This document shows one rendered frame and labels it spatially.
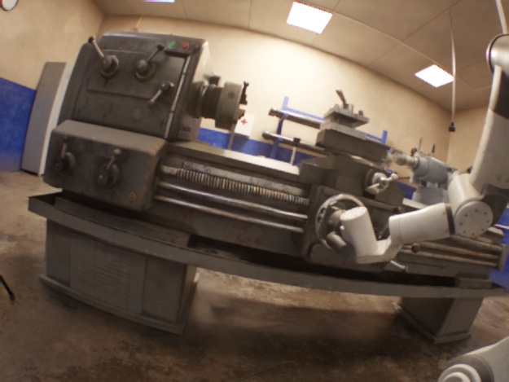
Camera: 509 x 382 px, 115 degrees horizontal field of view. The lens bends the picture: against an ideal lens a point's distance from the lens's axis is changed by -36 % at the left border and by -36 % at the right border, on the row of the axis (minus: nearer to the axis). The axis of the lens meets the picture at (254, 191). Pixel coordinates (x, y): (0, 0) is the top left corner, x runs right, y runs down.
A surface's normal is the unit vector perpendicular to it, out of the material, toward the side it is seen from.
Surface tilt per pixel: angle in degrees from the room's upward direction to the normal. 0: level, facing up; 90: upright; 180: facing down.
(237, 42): 90
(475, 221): 126
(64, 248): 90
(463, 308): 90
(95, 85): 90
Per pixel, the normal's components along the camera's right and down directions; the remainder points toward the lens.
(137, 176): 0.07, 0.08
